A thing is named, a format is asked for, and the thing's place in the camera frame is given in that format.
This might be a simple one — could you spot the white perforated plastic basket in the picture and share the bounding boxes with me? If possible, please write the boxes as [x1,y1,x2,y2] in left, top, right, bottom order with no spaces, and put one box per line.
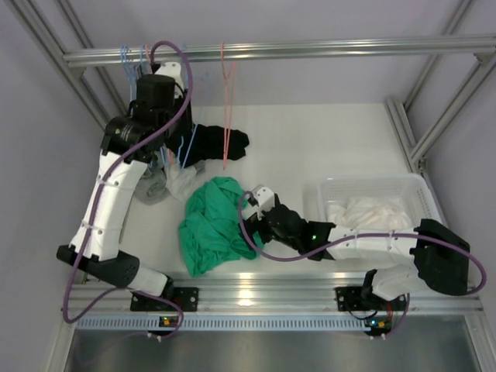
[317,174,442,228]

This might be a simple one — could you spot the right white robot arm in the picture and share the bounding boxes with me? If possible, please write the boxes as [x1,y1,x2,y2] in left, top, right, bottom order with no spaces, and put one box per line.
[238,187,470,308]

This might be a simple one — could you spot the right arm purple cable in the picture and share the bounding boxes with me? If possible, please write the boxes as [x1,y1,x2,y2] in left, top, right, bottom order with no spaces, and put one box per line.
[238,191,488,342]

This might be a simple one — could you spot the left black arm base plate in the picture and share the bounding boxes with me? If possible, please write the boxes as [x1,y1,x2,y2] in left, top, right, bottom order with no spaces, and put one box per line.
[129,287,200,312]

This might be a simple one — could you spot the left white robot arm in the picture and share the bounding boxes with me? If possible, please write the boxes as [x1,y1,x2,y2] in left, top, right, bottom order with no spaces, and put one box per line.
[57,74,188,310]

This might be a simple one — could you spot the black garment on hanger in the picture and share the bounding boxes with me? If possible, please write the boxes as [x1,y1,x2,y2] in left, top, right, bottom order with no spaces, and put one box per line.
[165,124,250,166]

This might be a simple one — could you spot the slotted grey cable duct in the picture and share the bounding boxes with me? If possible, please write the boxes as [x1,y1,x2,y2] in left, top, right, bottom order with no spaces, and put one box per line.
[76,315,370,332]

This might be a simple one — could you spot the white garment near hangers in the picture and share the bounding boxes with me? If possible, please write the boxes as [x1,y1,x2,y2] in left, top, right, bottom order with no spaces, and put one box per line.
[165,160,205,202]

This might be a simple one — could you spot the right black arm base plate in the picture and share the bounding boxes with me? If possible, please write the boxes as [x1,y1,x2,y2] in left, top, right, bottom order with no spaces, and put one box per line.
[335,286,370,312]

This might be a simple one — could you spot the pink wire hanger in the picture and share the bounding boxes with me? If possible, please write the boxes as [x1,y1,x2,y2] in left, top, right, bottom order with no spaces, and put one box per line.
[220,42,236,170]

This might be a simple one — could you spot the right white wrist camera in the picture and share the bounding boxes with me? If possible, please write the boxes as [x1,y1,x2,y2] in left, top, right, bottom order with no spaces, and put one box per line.
[243,184,275,219]

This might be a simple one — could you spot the blue hanger holding green shirt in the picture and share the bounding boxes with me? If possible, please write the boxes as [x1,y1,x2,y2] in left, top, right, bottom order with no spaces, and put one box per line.
[176,41,212,170]

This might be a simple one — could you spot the aluminium hanging rail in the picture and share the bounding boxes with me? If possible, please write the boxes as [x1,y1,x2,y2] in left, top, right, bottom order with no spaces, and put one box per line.
[64,34,495,67]

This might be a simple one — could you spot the white tank top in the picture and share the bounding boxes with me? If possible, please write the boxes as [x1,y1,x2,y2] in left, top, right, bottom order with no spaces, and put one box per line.
[325,196,413,231]

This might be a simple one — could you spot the green shirt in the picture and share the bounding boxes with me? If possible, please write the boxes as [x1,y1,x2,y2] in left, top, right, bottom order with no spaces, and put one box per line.
[178,177,257,277]

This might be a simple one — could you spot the grey garment on hanger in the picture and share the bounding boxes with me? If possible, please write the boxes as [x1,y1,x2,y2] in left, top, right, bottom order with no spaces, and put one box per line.
[134,167,168,205]

